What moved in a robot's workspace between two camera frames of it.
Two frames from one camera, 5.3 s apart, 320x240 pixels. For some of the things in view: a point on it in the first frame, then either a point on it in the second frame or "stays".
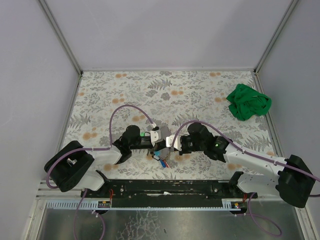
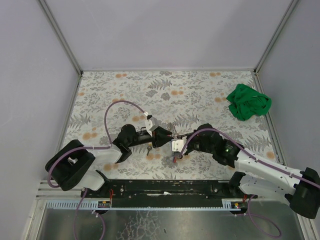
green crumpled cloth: x=246 y=102 stays
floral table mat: x=105 y=103 stays
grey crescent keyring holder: x=165 y=133 → x=176 y=154
